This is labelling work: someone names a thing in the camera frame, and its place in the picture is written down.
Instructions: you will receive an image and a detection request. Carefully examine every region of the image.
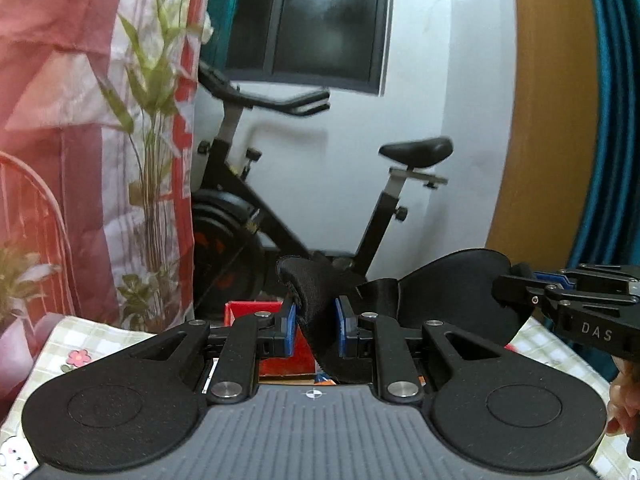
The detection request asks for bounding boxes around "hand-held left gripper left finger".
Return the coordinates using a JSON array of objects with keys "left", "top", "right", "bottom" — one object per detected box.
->
[{"left": 127, "top": 297, "right": 301, "bottom": 405}]

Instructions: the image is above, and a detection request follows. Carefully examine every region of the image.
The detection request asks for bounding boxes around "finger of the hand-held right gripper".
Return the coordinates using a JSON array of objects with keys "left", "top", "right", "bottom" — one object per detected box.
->
[
  {"left": 491, "top": 274, "right": 640, "bottom": 319},
  {"left": 514, "top": 261, "right": 640, "bottom": 295}
]

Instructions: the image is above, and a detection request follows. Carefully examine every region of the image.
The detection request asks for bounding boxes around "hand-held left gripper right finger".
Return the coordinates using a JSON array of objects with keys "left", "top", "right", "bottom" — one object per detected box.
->
[{"left": 334, "top": 296, "right": 505, "bottom": 405}]

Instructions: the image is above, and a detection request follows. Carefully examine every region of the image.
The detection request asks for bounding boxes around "red cardboard box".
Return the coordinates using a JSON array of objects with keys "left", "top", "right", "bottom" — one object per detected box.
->
[{"left": 224, "top": 301, "right": 322, "bottom": 379}]

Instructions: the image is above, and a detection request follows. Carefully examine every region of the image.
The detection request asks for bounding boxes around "black padded fabric wrap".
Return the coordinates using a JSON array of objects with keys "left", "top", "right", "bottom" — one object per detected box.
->
[{"left": 276, "top": 249, "right": 532, "bottom": 387}]

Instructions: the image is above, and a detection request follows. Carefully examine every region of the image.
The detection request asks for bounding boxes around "person's right hand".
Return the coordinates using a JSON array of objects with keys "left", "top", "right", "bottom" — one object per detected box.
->
[{"left": 606, "top": 360, "right": 640, "bottom": 438}]

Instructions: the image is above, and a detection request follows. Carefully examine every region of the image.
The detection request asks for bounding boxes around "black exercise bike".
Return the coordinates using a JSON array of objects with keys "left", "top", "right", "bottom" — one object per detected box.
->
[{"left": 190, "top": 60, "right": 455, "bottom": 322}]

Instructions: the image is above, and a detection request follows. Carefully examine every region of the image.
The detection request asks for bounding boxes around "wide teal curtain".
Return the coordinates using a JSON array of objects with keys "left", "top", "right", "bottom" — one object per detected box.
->
[{"left": 567, "top": 0, "right": 640, "bottom": 382}]

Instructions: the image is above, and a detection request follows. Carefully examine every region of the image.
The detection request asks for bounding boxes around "checked rabbit print tablecloth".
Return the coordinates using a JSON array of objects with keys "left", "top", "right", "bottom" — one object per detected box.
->
[{"left": 0, "top": 312, "right": 632, "bottom": 480}]

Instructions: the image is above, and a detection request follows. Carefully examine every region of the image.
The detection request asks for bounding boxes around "red printed backdrop cloth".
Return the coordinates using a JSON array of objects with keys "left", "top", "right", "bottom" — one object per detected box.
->
[{"left": 0, "top": 0, "right": 217, "bottom": 342}]

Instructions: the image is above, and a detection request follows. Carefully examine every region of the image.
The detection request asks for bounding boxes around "dark framed window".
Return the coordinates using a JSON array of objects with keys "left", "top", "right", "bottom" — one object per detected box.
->
[{"left": 225, "top": 0, "right": 397, "bottom": 98}]

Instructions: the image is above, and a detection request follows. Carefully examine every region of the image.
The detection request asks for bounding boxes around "narrow teal curtain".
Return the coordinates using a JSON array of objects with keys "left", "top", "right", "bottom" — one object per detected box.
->
[{"left": 205, "top": 0, "right": 247, "bottom": 69}]

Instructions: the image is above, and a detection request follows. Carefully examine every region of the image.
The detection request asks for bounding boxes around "wooden door frame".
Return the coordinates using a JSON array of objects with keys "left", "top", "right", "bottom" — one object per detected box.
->
[{"left": 484, "top": 0, "right": 609, "bottom": 270}]

